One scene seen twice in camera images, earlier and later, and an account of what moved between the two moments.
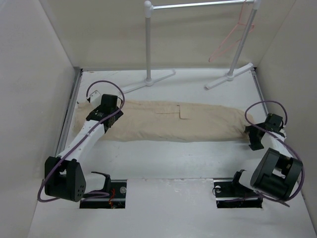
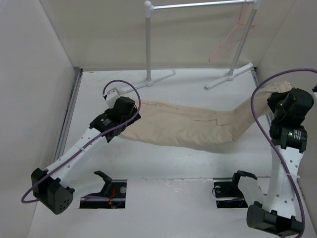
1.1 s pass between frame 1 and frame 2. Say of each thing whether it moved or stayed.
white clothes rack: stayed
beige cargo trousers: moved
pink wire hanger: stayed
